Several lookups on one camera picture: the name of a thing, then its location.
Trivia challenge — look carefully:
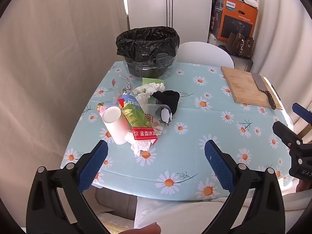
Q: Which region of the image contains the white chair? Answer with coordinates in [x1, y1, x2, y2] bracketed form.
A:
[177, 42, 235, 69]

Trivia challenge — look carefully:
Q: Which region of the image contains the clear plastic trash bin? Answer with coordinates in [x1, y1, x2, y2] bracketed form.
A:
[122, 54, 176, 80]

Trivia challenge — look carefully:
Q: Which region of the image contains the person's left hand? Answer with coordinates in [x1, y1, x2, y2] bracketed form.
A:
[121, 222, 162, 234]

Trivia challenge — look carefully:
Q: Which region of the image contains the bin with black bag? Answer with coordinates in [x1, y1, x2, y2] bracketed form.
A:
[116, 26, 180, 77]

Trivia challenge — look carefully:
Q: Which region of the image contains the wooden cutting board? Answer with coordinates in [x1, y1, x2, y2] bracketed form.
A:
[221, 66, 283, 110]

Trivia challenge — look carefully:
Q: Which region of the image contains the white paper cup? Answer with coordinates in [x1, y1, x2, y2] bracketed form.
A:
[101, 105, 128, 145]

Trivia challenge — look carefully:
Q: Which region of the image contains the black sock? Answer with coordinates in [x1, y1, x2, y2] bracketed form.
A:
[152, 90, 180, 115]

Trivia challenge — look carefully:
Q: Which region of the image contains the white cabinet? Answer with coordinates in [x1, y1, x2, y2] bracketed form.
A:
[125, 0, 215, 64]

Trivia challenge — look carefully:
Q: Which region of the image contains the clear printed plastic cup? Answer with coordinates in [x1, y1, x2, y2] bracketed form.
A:
[143, 104, 173, 137]
[112, 77, 136, 101]

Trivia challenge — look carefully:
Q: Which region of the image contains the green paper packet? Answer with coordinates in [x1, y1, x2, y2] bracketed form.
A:
[142, 77, 165, 104]

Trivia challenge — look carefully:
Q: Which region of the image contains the brown handbag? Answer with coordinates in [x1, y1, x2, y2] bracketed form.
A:
[227, 32, 254, 58]

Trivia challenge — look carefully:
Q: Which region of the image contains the person's right hand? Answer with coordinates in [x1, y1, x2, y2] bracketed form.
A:
[296, 181, 312, 193]

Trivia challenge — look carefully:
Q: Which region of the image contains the grey storage box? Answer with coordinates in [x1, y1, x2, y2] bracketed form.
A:
[218, 45, 254, 72]

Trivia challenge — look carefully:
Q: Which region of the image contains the white curtain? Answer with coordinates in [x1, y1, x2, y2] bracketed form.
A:
[251, 0, 312, 142]
[0, 0, 129, 225]

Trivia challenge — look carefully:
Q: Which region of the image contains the person's white garment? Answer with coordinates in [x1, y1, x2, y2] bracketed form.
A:
[134, 191, 312, 234]

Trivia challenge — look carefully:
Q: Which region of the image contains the blue daisy tablecloth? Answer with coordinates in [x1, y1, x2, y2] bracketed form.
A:
[60, 62, 296, 201]

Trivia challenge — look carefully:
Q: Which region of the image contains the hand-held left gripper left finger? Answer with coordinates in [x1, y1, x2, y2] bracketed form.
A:
[26, 140, 115, 234]

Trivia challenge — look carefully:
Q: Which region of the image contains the white crumpled tissue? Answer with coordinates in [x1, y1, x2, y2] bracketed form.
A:
[132, 82, 166, 105]
[125, 129, 153, 158]

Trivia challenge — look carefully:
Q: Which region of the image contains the steel cleaver knife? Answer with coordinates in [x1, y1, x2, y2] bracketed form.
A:
[251, 73, 277, 110]

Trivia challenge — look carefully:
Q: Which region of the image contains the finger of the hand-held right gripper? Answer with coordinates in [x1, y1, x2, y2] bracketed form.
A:
[272, 121, 303, 149]
[292, 103, 312, 127]

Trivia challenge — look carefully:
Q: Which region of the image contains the pink printed wrapper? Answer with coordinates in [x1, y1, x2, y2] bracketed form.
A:
[97, 102, 115, 114]

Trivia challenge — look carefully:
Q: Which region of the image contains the orange cardboard box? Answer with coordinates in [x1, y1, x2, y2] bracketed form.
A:
[210, 0, 259, 42]

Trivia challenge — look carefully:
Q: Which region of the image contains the colourful ice cream wrapper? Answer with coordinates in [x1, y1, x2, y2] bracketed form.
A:
[117, 94, 159, 147]

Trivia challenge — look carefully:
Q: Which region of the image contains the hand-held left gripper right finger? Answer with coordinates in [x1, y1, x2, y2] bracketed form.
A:
[202, 139, 285, 234]

